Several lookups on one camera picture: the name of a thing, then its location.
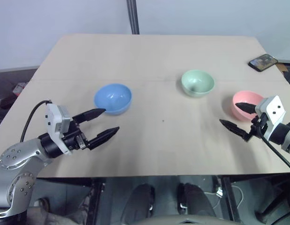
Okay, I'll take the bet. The pink red bowl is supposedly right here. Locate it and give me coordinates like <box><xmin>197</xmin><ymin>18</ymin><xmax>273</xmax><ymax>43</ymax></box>
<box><xmin>232</xmin><ymin>90</ymin><xmax>266</xmax><ymax>122</ymax></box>

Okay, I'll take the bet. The green bowl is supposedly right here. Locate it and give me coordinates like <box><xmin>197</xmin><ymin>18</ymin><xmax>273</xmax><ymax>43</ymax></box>
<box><xmin>181</xmin><ymin>69</ymin><xmax>215</xmax><ymax>98</ymax></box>

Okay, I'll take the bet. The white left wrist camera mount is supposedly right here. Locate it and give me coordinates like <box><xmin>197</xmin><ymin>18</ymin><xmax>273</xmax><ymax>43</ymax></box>
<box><xmin>45</xmin><ymin>103</ymin><xmax>73</xmax><ymax>156</ymax></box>

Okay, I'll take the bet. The grey metal pillar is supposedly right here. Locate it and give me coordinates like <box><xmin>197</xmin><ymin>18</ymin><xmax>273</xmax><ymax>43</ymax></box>
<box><xmin>126</xmin><ymin>0</ymin><xmax>140</xmax><ymax>36</ymax></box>

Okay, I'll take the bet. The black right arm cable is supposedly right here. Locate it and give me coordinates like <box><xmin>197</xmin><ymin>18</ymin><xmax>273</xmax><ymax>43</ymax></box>
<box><xmin>256</xmin><ymin>121</ymin><xmax>290</xmax><ymax>172</ymax></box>

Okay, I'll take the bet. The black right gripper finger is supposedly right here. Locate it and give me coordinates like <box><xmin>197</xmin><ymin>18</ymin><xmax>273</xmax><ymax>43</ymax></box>
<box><xmin>219</xmin><ymin>119</ymin><xmax>252</xmax><ymax>143</ymax></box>
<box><xmin>236</xmin><ymin>102</ymin><xmax>257</xmax><ymax>115</ymax></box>

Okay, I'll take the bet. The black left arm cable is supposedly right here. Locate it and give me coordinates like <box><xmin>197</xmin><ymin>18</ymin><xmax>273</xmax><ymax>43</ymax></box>
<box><xmin>20</xmin><ymin>100</ymin><xmax>53</xmax><ymax>143</ymax></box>

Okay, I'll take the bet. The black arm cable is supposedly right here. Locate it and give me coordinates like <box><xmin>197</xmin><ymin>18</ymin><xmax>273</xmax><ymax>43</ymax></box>
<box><xmin>256</xmin><ymin>121</ymin><xmax>290</xmax><ymax>172</ymax></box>
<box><xmin>20</xmin><ymin>100</ymin><xmax>53</xmax><ymax>143</ymax></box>

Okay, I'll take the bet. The red and white box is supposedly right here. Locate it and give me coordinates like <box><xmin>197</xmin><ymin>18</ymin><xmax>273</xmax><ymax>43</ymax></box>
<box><xmin>13</xmin><ymin>82</ymin><xmax>28</xmax><ymax>97</ymax></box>

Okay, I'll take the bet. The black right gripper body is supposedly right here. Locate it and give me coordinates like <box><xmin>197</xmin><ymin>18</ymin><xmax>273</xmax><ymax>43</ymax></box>
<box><xmin>249</xmin><ymin>113</ymin><xmax>268</xmax><ymax>141</ymax></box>

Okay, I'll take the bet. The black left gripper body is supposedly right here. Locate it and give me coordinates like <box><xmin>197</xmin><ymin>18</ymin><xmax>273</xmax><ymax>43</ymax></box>
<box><xmin>61</xmin><ymin>116</ymin><xmax>92</xmax><ymax>152</ymax></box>

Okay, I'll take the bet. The black smartphone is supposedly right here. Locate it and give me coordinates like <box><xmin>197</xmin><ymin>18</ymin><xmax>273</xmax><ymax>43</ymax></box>
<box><xmin>248</xmin><ymin>53</ymin><xmax>279</xmax><ymax>72</ymax></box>

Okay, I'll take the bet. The black table frame leg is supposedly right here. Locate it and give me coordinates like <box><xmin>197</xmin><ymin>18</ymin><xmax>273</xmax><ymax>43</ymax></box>
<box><xmin>85</xmin><ymin>177</ymin><xmax>106</xmax><ymax>225</ymax></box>
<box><xmin>214</xmin><ymin>175</ymin><xmax>237</xmax><ymax>221</ymax></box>

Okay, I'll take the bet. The blue bowl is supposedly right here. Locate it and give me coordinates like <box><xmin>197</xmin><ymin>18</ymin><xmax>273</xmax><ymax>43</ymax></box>
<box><xmin>93</xmin><ymin>83</ymin><xmax>133</xmax><ymax>116</ymax></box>

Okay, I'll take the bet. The small brown cardboard piece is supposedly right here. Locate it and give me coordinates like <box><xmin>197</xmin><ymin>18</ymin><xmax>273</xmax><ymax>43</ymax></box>
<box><xmin>275</xmin><ymin>61</ymin><xmax>289</xmax><ymax>74</ymax></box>

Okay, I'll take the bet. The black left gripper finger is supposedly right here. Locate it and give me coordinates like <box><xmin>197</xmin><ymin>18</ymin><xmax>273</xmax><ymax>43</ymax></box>
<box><xmin>88</xmin><ymin>126</ymin><xmax>120</xmax><ymax>151</ymax></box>
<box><xmin>73</xmin><ymin>108</ymin><xmax>107</xmax><ymax>124</ymax></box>

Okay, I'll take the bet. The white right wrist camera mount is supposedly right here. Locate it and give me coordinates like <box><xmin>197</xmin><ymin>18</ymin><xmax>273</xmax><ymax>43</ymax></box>
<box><xmin>255</xmin><ymin>95</ymin><xmax>287</xmax><ymax>142</ymax></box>

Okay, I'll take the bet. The white floor cable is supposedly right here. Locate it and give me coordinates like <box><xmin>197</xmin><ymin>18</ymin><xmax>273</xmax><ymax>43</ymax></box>
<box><xmin>203</xmin><ymin>185</ymin><xmax>244</xmax><ymax>209</ymax></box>

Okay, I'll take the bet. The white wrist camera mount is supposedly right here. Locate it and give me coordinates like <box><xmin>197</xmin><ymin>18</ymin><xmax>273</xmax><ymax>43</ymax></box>
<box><xmin>45</xmin><ymin>103</ymin><xmax>73</xmax><ymax>156</ymax></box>
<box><xmin>255</xmin><ymin>95</ymin><xmax>287</xmax><ymax>142</ymax></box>

